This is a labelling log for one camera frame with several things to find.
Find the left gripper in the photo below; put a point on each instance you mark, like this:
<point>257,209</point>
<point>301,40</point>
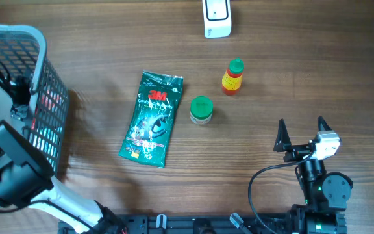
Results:
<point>21,79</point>

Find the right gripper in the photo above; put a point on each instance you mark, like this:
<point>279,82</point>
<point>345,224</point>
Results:
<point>283,144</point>

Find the red sauce bottle green cap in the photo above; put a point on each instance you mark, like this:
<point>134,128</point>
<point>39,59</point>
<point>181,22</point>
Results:
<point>232,80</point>

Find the green lid small jar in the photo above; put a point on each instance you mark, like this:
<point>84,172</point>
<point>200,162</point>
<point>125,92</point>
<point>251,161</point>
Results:
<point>201,110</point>

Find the green 3M glove packet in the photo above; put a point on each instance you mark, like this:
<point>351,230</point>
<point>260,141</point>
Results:
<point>149,132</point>

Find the light green wipes pack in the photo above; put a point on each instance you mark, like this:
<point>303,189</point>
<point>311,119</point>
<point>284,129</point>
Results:
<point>19,112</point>

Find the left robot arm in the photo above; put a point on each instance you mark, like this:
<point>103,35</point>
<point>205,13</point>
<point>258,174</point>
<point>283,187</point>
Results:
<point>27,180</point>

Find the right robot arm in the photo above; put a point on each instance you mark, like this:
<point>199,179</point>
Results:
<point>326,194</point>

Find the white barcode scanner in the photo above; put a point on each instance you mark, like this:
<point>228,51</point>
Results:
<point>217,18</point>

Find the grey plastic shopping basket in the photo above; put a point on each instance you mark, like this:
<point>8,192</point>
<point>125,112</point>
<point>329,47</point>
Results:
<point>23,52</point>

